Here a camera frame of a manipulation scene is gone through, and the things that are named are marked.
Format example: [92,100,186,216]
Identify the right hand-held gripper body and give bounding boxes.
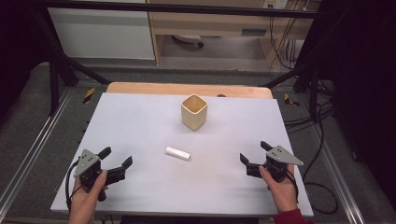
[246,145,304,184]

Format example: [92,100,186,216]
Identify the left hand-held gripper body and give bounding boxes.
[73,148,108,203]

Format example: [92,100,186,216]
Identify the white cylinder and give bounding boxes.
[164,146,191,161]

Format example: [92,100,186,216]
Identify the beige square cup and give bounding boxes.
[180,93,209,132]

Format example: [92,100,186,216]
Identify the person's right hand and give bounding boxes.
[258,164,299,215]

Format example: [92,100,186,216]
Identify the person's left hand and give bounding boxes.
[68,170,108,219]

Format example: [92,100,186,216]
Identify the yellow black floor tape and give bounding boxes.
[283,92,301,107]
[82,87,96,105]

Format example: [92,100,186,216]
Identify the black metal stand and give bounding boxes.
[30,6,111,117]
[262,18,335,120]

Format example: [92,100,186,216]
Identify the white cabinet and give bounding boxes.
[47,7,156,61]

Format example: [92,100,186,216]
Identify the office chair base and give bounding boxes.
[172,34,205,49]

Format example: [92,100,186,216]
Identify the wooden desk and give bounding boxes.
[146,0,322,68]

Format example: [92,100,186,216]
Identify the white power strip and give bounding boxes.
[262,0,290,10]

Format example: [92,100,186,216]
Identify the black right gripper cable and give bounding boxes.
[284,169,301,204]

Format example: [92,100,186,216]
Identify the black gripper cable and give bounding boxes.
[64,158,83,215]
[284,169,301,204]

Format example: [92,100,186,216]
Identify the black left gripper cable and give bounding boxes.
[64,158,83,215]

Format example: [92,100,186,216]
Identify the black floor cables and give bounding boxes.
[283,78,341,216]

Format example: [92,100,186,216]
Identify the aluminium floor rail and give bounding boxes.
[309,122,366,224]
[0,88,75,216]

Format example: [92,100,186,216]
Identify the hanging black cables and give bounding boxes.
[268,15,302,70]

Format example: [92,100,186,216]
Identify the black metal frame bar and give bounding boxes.
[31,0,322,19]

